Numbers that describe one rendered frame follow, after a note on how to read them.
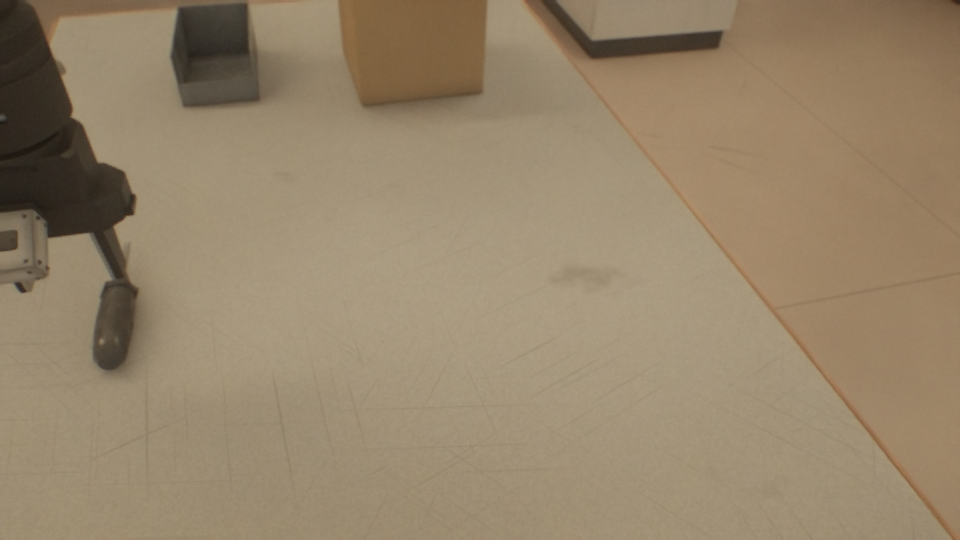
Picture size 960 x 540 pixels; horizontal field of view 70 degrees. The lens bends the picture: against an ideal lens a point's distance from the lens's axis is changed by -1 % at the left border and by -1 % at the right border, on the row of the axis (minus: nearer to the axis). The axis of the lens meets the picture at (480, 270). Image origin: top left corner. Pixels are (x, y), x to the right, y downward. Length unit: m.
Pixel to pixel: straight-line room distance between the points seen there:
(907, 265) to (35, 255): 2.38
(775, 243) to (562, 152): 1.58
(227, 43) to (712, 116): 2.23
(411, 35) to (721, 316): 0.54
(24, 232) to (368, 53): 0.56
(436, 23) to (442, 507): 0.64
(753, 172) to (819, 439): 2.13
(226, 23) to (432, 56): 0.34
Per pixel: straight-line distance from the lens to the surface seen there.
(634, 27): 3.35
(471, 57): 1.01
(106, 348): 0.67
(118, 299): 0.71
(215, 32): 1.18
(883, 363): 2.17
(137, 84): 1.13
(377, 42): 0.96
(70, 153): 0.53
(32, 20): 0.51
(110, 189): 0.56
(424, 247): 0.75
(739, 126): 3.02
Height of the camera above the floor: 1.40
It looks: 42 degrees down
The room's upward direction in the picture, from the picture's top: 3 degrees clockwise
